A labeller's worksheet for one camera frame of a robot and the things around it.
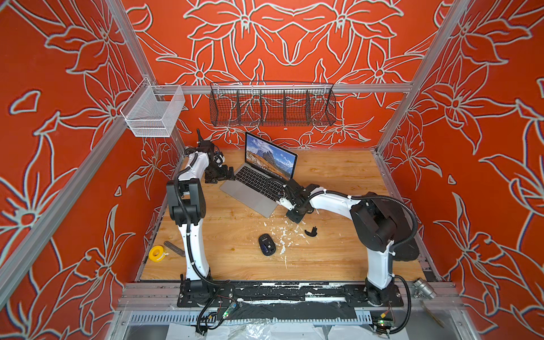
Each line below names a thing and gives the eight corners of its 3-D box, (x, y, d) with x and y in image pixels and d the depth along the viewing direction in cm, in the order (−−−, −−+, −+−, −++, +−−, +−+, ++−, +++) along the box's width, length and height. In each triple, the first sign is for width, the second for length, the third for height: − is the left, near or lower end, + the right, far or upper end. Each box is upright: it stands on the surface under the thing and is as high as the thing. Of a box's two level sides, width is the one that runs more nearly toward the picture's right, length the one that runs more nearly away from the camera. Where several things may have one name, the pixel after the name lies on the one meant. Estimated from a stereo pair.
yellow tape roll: (147, 255, 84) (145, 253, 83) (159, 244, 87) (157, 242, 85) (156, 265, 82) (154, 264, 80) (168, 254, 84) (166, 252, 83)
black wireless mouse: (266, 258, 83) (266, 256, 81) (255, 240, 88) (255, 238, 86) (278, 250, 85) (279, 248, 83) (267, 233, 90) (267, 230, 88)
